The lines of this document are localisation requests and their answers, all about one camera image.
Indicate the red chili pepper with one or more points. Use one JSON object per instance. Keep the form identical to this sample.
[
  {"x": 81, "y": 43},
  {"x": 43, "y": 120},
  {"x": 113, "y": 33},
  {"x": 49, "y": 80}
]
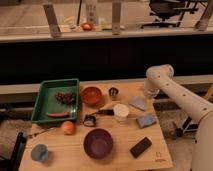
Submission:
[{"x": 58, "y": 115}]

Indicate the blue sponge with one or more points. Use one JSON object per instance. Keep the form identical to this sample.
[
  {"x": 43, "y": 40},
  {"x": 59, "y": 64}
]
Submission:
[{"x": 146, "y": 120}]

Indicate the black office chair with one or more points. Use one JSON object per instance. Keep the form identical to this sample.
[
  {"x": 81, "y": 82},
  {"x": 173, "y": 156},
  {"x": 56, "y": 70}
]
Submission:
[{"x": 171, "y": 12}]

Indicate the orange peach fruit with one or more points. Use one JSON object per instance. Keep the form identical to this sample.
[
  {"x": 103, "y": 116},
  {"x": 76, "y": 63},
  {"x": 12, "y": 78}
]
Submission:
[{"x": 68, "y": 128}]

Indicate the black handled knife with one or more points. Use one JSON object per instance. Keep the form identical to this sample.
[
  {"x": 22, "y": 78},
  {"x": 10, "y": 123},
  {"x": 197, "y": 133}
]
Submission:
[{"x": 106, "y": 110}]

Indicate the black remote control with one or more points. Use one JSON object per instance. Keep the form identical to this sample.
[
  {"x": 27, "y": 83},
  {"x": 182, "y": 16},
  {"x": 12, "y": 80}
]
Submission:
[{"x": 140, "y": 147}]

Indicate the red object on shelf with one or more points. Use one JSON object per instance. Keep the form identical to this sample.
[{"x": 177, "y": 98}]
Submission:
[{"x": 87, "y": 26}]

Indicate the orange bowl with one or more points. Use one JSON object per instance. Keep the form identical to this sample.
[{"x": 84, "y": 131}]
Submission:
[{"x": 91, "y": 96}]

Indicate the white paper cup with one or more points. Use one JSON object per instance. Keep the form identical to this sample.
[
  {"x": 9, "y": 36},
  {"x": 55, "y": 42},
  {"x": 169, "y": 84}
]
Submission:
[{"x": 121, "y": 111}]

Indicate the green plastic tray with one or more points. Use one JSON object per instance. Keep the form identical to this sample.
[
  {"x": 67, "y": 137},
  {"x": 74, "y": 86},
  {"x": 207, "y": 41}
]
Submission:
[{"x": 47, "y": 103}]

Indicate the bunch of dark grapes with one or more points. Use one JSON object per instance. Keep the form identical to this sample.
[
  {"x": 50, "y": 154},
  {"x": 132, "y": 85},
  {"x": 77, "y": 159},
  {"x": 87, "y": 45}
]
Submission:
[{"x": 65, "y": 98}]

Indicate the grey towel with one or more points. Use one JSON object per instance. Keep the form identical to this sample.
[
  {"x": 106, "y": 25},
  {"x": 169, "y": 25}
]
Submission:
[{"x": 138, "y": 103}]

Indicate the small metal cup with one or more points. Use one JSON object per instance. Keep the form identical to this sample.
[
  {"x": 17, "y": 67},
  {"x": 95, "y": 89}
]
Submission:
[{"x": 113, "y": 93}]

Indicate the black chair at left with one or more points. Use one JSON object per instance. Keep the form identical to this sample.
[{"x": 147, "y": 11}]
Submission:
[{"x": 12, "y": 163}]

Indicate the metal fork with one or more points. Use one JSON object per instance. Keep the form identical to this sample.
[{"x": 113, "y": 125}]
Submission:
[{"x": 38, "y": 133}]

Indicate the purple bowl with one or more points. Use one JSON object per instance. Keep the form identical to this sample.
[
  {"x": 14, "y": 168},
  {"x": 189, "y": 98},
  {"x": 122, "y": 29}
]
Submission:
[{"x": 98, "y": 143}]

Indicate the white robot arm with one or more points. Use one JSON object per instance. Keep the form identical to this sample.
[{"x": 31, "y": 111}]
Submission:
[{"x": 198, "y": 109}]

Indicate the blue plastic cup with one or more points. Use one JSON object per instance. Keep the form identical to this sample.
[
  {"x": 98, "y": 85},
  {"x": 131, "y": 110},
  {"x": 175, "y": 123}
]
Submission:
[{"x": 40, "y": 153}]

